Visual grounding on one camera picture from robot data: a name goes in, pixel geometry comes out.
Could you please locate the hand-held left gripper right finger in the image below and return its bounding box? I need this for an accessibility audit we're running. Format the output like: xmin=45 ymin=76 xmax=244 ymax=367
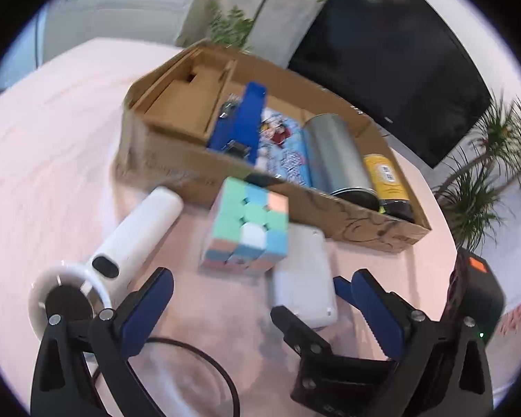
xmin=352 ymin=269 xmax=493 ymax=417

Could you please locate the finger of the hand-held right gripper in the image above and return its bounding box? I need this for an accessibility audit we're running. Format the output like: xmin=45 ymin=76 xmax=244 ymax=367
xmin=333 ymin=276 xmax=368 ymax=321
xmin=270 ymin=305 xmax=334 ymax=359

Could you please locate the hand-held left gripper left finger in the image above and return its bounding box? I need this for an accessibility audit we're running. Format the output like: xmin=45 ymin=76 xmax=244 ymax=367
xmin=30 ymin=267 xmax=174 ymax=417

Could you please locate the white power bank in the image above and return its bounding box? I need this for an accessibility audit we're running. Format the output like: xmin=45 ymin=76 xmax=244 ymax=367
xmin=267 ymin=225 xmax=338 ymax=330

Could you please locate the colourful printed box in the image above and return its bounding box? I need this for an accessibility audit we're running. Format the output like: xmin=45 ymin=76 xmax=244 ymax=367
xmin=254 ymin=106 xmax=313 ymax=187

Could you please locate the cardboard box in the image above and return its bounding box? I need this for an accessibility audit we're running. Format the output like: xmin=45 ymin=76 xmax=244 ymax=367
xmin=115 ymin=40 xmax=431 ymax=255

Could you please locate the white handheld fan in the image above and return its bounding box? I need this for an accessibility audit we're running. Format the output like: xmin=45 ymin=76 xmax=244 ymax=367
xmin=28 ymin=186 xmax=185 ymax=352

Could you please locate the clear glass bowl black rim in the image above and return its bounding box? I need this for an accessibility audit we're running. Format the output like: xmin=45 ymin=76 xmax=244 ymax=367
xmin=87 ymin=336 xmax=241 ymax=417

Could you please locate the pastel puzzle cube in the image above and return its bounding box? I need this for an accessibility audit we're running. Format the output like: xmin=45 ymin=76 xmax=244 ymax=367
xmin=199 ymin=177 xmax=291 ymax=276

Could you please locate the yellow can with black lid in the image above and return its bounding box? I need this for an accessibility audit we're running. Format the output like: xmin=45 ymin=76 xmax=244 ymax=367
xmin=364 ymin=153 xmax=417 ymax=223

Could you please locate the silver metal can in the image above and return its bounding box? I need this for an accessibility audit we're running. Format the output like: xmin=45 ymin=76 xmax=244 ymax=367
xmin=301 ymin=113 xmax=380 ymax=212

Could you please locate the spiky green potted plant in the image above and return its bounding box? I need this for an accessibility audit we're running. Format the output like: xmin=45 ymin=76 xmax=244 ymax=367
xmin=434 ymin=93 xmax=521 ymax=248

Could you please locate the blue rectangular box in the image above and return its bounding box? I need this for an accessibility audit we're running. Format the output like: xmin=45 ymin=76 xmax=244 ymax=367
xmin=206 ymin=82 xmax=268 ymax=170

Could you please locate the cardboard insert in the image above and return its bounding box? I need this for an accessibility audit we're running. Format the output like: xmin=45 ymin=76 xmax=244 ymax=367
xmin=144 ymin=61 xmax=237 ymax=142

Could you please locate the small metal object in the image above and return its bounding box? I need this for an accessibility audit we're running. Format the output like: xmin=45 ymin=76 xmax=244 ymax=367
xmin=219 ymin=98 xmax=240 ymax=121

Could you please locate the tall thin green plant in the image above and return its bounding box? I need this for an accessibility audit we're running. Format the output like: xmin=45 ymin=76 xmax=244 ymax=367
xmin=208 ymin=0 xmax=352 ymax=50

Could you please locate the grey glass-door cabinet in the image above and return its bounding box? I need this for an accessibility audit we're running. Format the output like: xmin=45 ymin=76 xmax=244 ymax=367
xmin=39 ymin=0 xmax=209 ymax=66

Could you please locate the large black wall screen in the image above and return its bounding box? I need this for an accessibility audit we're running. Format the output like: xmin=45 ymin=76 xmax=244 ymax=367
xmin=288 ymin=0 xmax=492 ymax=169

